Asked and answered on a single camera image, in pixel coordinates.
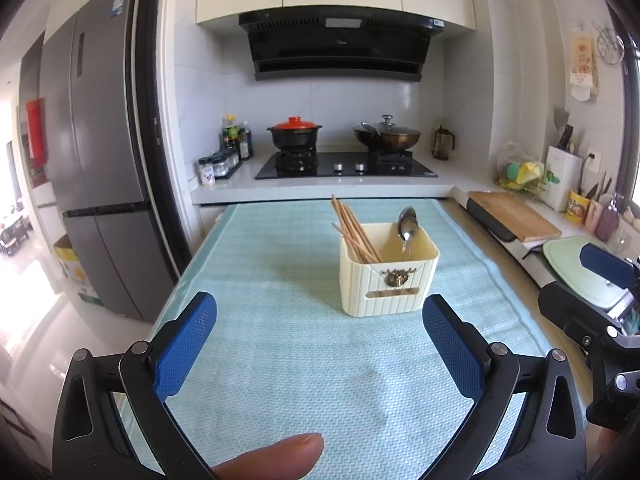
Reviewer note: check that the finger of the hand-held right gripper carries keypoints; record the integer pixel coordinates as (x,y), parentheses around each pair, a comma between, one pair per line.
(565,310)
(605,265)

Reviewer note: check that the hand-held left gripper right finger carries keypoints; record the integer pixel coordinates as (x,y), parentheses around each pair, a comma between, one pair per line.
(452,345)

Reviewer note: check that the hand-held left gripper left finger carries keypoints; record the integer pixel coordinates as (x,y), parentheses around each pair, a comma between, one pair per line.
(185,340)

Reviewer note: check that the cream ribbed utensil holder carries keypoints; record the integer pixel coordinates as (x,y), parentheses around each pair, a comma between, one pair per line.
(360,280)

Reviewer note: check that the metal spoon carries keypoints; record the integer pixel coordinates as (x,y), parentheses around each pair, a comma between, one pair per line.
(406,237)
(409,215)

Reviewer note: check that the bunch of wooden chopsticks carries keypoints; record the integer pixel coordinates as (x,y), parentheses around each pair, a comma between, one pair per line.
(356,234)

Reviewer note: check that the green cutting board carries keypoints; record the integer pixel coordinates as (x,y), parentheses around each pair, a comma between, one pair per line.
(565,255)

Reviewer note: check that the pink bottle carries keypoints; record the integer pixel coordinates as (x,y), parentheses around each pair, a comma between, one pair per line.
(607,222)

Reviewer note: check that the yellow cup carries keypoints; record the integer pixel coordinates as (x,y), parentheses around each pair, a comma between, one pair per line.
(579,207)

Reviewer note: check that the white knife holder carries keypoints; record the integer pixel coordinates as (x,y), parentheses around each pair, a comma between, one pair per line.
(562,180)

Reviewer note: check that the wooden cutting board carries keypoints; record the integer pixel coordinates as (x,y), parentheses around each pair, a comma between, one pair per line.
(520,215)

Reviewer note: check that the light blue woven mat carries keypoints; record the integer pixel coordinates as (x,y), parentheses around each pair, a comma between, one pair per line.
(300,360)

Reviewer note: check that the yellow green plastic bags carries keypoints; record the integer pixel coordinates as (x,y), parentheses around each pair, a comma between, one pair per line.
(520,172)

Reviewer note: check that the yellow cardboard box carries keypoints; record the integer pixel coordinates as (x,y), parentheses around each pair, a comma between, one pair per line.
(75,270)

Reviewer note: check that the kitchen knives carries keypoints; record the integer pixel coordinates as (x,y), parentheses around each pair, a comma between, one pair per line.
(564,135)

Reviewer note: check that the dark framed window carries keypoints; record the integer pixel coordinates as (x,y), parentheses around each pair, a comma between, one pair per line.
(631,125)

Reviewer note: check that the white lidded spice jar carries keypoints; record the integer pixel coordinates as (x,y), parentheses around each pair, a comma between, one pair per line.
(206,172)

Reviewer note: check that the rack of spice jars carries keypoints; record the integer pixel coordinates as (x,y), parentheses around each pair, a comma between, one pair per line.
(227,164)

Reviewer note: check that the grey refrigerator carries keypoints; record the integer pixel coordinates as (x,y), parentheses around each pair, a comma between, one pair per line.
(100,160)

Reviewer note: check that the dark glass kettle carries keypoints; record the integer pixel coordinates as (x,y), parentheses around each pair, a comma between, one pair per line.
(443,144)

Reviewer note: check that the wooden dining table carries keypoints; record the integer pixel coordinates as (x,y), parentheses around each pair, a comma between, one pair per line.
(12,232)

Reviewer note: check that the black gas cooktop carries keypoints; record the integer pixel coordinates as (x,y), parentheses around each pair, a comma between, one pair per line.
(345,166)

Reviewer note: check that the dark wok with glass lid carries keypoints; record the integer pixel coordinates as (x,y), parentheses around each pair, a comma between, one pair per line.
(387,139)

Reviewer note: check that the black pot with red lid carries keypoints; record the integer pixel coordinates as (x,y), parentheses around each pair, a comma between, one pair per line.
(295,137)

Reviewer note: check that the black range hood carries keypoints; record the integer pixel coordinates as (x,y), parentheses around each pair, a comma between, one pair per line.
(340,50)

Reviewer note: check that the wall outlet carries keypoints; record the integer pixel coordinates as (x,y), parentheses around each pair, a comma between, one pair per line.
(592,160)

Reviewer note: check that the printed wall bag holder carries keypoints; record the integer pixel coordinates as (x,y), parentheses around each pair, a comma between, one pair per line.
(584,65)

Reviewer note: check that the red wall box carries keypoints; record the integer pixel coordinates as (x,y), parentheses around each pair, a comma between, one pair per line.
(36,132)

